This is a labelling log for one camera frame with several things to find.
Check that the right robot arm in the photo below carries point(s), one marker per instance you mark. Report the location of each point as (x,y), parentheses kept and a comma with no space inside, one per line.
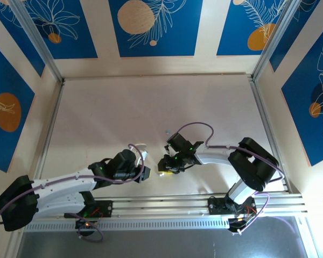
(212,157)

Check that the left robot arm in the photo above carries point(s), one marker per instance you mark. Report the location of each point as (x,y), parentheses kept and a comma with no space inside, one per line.
(59,201)

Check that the long aluminium base rail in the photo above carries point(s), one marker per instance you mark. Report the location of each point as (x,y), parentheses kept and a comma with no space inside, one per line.
(164,205)

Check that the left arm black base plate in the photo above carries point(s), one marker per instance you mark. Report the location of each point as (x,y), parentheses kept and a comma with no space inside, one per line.
(105,208)

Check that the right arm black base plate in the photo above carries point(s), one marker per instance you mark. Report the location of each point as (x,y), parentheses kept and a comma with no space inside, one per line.
(216,207)

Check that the left aluminium table side rail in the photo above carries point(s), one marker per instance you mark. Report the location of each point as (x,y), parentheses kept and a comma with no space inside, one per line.
(47,139)

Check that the aluminium table side rail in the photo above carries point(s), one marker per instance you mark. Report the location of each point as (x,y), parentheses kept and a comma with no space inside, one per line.
(47,139)
(270,134)

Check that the right aluminium table side rail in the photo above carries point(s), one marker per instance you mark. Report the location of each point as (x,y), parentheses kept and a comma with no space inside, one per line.
(270,134)

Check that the right aluminium frame post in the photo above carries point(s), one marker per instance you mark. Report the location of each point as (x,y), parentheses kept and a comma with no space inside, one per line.
(274,40)

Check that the aluminium frame post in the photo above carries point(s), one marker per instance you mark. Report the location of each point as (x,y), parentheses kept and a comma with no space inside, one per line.
(35,40)
(274,40)

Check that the left aluminium frame post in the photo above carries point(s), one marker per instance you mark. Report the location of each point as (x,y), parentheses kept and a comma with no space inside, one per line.
(35,40)

